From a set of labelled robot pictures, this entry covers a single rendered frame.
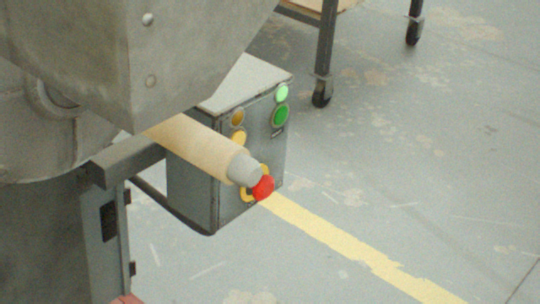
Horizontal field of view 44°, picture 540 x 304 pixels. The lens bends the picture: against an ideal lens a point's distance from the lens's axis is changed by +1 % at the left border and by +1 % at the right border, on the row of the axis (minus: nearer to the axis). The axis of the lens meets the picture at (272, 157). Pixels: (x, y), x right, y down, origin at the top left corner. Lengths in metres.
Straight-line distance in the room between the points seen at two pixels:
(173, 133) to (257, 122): 0.37
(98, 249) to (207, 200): 0.26
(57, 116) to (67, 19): 0.34
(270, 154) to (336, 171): 1.70
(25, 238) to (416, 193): 1.88
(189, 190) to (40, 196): 0.20
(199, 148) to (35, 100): 0.18
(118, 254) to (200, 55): 0.85
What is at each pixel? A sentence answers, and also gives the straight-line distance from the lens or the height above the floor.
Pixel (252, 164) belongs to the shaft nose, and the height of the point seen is 1.26.
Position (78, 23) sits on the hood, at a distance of 0.32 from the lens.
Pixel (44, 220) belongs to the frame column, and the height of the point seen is 0.94.
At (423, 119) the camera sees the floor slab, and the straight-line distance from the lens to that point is 3.08.
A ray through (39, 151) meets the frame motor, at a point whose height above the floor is 1.18.
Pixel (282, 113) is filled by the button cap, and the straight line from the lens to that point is 0.93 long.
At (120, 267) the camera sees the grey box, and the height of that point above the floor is 0.73.
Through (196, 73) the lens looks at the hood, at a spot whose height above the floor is 1.40.
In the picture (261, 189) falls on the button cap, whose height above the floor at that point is 0.98.
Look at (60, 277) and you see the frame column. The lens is 1.04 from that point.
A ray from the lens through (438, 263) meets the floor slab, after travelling 2.35.
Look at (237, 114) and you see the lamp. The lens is 0.85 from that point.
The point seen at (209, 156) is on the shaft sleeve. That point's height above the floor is 1.26.
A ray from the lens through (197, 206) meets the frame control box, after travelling 0.94.
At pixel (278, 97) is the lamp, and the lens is 0.91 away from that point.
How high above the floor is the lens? 1.56
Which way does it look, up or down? 36 degrees down
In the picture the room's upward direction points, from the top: 5 degrees clockwise
